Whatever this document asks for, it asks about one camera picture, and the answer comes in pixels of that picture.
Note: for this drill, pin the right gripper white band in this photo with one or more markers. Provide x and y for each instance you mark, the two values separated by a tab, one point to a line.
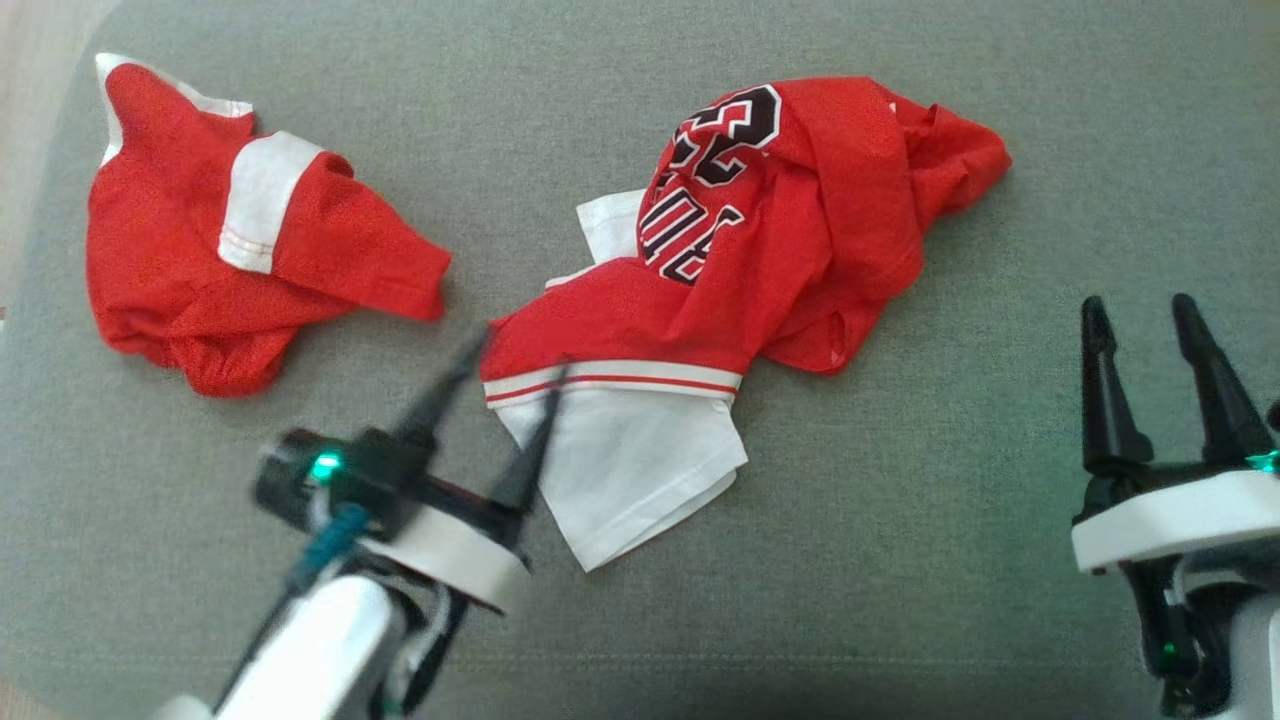
1170	520

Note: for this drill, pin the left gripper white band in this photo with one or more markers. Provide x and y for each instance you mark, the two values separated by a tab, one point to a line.
460	550

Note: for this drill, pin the red basketball jersey white sleeves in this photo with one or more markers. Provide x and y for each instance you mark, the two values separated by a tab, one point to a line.
800	250

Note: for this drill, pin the red shorts white stripes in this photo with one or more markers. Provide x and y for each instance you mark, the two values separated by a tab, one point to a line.
160	250

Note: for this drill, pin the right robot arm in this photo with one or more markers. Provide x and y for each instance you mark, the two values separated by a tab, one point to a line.
1258	660

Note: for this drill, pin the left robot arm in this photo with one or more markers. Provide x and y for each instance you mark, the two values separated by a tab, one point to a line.
320	650

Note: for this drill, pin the grey fabric ottoman seat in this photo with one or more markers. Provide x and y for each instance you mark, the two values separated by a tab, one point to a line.
900	560

